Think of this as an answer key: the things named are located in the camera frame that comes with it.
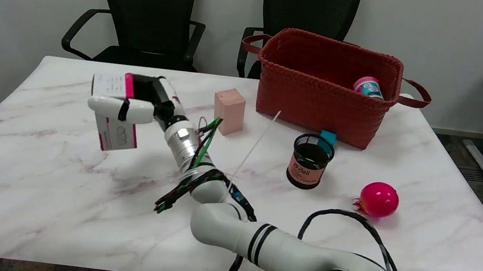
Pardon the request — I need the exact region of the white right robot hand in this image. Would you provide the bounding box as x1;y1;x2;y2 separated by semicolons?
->
85;69;193;134

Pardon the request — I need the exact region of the white paper box pink trim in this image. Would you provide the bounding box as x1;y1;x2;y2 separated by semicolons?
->
84;70;145;155

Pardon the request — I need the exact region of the red woven basket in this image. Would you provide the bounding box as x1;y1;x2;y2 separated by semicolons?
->
231;23;438;157

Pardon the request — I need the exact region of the pink rectangular block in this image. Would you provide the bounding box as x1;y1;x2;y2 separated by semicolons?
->
210;86;248;138

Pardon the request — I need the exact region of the black mesh office chair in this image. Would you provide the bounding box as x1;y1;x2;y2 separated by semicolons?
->
235;0;363;91
60;0;209;74

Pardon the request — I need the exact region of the black mesh pen cup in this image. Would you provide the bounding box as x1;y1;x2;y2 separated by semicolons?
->
284;131;337;192

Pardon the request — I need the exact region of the small teal block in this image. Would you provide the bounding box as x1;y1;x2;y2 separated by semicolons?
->
318;129;338;147

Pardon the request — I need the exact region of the pink teal round can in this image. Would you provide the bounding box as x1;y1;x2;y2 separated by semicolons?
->
352;75;387;100

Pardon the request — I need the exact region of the pink ball toy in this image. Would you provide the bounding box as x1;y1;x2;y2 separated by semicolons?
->
352;179;401;220

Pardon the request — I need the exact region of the thin white cable tie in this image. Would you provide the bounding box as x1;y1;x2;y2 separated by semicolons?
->
225;105;282;201

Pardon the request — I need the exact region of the black looping robot cable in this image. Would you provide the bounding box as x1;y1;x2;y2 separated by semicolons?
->
275;203;413;271

